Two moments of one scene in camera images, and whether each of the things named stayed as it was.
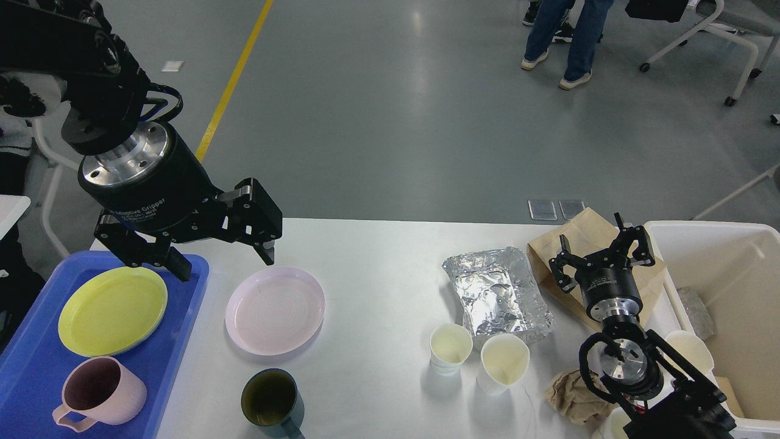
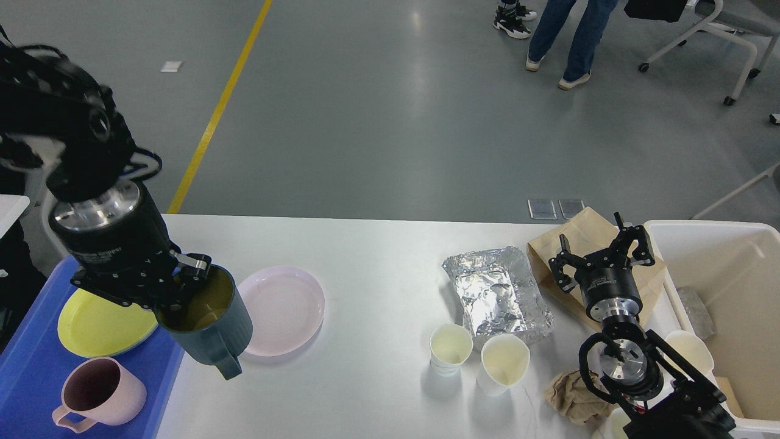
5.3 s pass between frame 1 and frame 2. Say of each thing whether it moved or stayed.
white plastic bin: stayed
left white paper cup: stayed
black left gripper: moved
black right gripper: stayed
